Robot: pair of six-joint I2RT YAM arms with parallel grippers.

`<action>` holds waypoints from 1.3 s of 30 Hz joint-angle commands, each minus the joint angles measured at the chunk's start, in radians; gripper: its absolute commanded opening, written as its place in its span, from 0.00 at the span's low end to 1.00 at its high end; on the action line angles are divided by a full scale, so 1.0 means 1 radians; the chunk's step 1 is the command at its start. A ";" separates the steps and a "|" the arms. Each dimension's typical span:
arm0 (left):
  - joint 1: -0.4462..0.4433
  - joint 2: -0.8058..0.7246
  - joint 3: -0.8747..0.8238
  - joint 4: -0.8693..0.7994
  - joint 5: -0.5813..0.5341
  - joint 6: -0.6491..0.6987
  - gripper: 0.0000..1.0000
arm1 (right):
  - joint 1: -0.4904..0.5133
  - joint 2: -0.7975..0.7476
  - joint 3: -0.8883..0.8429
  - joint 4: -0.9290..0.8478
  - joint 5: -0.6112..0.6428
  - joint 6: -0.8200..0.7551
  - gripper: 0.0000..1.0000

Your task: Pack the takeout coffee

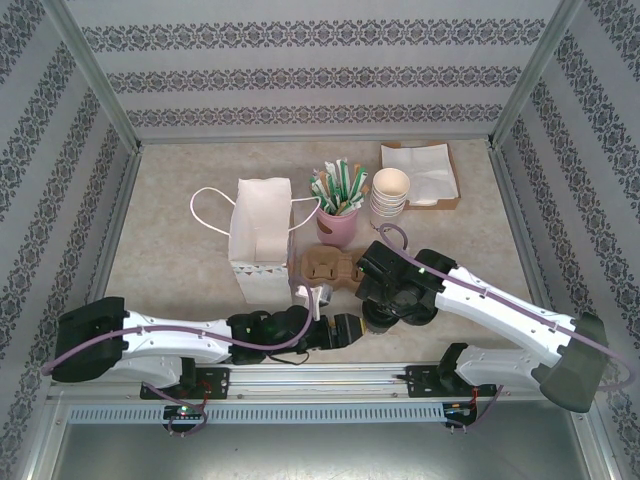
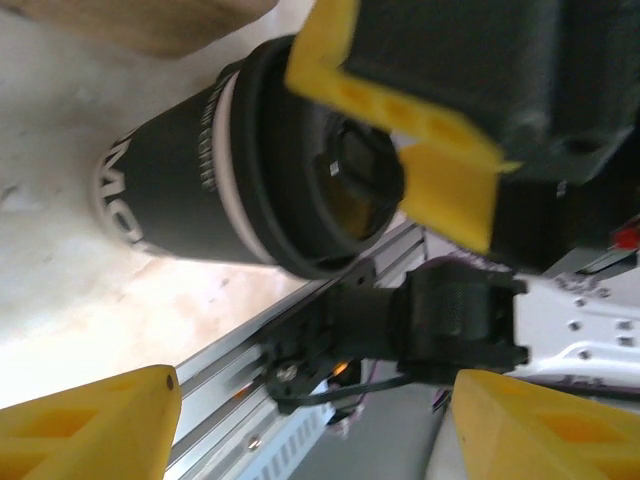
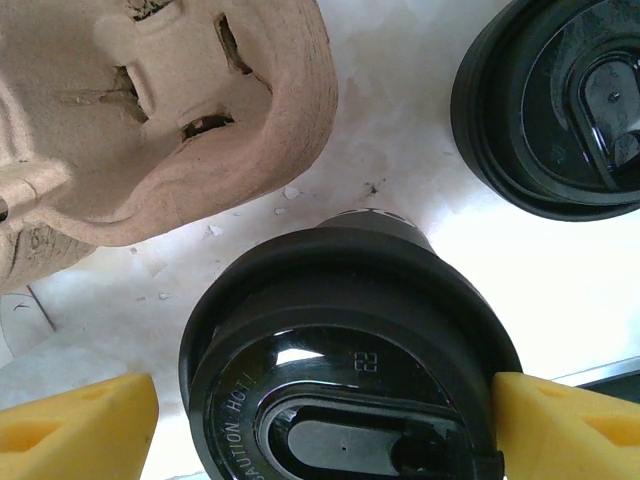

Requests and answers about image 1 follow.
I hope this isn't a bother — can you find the aluminium frame side rail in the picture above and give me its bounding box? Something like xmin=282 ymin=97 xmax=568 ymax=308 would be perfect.
xmin=68 ymin=147 xmax=146 ymax=365
xmin=488 ymin=143 xmax=587 ymax=362

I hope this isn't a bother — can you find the white paper napkin stack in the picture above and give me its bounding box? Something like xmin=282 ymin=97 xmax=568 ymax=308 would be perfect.
xmin=380 ymin=142 xmax=460 ymax=206

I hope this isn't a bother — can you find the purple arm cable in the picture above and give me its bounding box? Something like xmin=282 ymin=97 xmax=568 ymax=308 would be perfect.
xmin=378 ymin=223 xmax=634 ymax=435
xmin=43 ymin=287 xmax=321 ymax=437

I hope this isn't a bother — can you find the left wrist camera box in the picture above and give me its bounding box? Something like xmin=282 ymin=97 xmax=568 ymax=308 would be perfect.
xmin=297 ymin=283 xmax=334 ymax=309

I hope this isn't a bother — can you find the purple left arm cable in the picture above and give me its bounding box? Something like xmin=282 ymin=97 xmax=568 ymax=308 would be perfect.
xmin=43 ymin=287 xmax=321 ymax=437

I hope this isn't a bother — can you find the grey slotted cable duct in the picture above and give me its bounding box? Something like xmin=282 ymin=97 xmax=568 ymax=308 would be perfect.
xmin=67 ymin=402 xmax=447 ymax=425

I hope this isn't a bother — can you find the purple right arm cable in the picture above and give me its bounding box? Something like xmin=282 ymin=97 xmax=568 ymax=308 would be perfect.
xmin=378 ymin=223 xmax=634 ymax=435

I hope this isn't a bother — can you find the brown cardboard napkin tray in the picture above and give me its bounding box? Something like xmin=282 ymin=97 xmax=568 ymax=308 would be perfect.
xmin=380 ymin=141 xmax=462 ymax=211

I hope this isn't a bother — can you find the pink holder cup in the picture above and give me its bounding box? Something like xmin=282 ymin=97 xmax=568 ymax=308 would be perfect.
xmin=315 ymin=204 xmax=359 ymax=248

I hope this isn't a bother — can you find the aluminium frame post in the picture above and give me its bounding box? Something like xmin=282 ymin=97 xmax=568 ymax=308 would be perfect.
xmin=487 ymin=0 xmax=585 ymax=147
xmin=42 ymin=0 xmax=146 ymax=155

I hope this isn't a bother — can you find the white paper carrier bag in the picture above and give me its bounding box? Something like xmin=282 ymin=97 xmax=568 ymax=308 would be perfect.
xmin=191 ymin=177 xmax=324 ymax=305

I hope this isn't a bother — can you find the aluminium frame crossbar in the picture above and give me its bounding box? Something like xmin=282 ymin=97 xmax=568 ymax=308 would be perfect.
xmin=137 ymin=132 xmax=495 ymax=148

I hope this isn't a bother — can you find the grey sheet metal panel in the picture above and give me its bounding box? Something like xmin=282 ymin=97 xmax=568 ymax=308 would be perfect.
xmin=29 ymin=399 xmax=617 ymax=480

